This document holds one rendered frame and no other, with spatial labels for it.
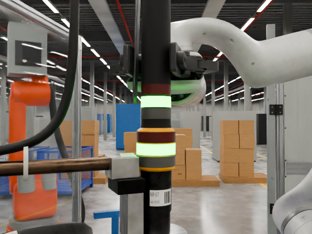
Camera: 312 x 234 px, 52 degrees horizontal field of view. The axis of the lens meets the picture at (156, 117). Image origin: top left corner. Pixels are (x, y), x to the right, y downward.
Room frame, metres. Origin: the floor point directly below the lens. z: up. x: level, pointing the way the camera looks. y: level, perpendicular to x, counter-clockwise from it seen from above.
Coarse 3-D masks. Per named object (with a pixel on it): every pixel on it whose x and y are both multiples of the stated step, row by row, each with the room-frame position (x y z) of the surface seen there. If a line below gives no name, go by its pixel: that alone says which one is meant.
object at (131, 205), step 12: (132, 156) 0.34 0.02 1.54; (120, 168) 0.33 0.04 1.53; (132, 168) 0.33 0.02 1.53; (108, 180) 0.35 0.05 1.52; (120, 180) 0.32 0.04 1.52; (132, 180) 0.33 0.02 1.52; (144, 180) 0.33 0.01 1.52; (120, 192) 0.32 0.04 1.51; (132, 192) 0.33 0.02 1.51; (144, 192) 0.33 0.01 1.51; (120, 204) 0.35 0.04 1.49; (132, 204) 0.33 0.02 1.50; (120, 216) 0.35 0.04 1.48; (132, 216) 0.33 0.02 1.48; (120, 228) 0.35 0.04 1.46; (132, 228) 0.33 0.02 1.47; (180, 228) 0.37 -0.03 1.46
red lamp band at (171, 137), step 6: (138, 132) 0.35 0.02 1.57; (144, 132) 0.34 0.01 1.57; (150, 132) 0.34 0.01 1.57; (156, 132) 0.34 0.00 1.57; (162, 132) 0.34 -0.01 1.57; (168, 132) 0.34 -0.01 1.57; (174, 132) 0.35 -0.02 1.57; (138, 138) 0.35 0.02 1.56; (144, 138) 0.34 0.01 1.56; (150, 138) 0.34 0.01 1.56; (156, 138) 0.34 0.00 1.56; (162, 138) 0.34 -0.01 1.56; (168, 138) 0.34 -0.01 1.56; (174, 138) 0.35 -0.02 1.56
